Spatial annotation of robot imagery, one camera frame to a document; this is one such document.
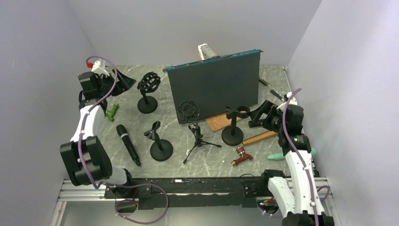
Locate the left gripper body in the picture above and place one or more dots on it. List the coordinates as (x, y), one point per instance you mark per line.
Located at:
(107, 83)

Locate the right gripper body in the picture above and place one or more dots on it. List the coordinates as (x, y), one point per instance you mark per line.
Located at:
(273, 121)

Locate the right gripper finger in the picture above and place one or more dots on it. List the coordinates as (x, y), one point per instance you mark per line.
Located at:
(268, 105)
(256, 119)

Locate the black round base clip stand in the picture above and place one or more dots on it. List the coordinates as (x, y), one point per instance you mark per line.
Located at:
(233, 135)

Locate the mint green microphone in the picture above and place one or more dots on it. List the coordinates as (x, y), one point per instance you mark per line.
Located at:
(280, 156)

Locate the black microphone white band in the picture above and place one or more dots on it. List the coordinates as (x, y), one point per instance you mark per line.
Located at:
(124, 135)

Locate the black tripod shock mount stand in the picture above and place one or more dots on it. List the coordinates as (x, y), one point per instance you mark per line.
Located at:
(189, 112)

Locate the gold microphone black stand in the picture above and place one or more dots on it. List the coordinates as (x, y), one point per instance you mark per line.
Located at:
(161, 149)

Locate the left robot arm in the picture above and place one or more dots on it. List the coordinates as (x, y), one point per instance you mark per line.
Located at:
(84, 157)

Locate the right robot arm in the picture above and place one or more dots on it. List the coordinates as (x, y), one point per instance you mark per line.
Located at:
(298, 203)

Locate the small black hammer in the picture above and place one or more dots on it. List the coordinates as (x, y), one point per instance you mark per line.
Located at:
(277, 95)

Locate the green marker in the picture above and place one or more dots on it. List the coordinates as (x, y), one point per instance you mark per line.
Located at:
(110, 114)

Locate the wooden board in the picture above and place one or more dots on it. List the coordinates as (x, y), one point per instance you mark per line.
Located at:
(218, 122)

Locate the dark grey upright board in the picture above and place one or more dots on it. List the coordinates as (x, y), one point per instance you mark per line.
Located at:
(216, 83)

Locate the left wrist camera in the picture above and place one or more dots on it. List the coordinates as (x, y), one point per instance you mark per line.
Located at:
(98, 67)

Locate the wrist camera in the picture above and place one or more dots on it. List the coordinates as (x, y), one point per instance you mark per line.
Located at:
(289, 99)
(98, 67)

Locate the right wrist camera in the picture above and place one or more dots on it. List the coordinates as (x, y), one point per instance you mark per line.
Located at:
(289, 99)

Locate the black screwdriver handle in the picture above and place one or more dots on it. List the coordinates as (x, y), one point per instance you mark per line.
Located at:
(263, 82)

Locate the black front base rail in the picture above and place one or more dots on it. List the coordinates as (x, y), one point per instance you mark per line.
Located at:
(153, 193)

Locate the white bracket behind board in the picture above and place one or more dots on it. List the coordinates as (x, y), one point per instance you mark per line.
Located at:
(206, 52)

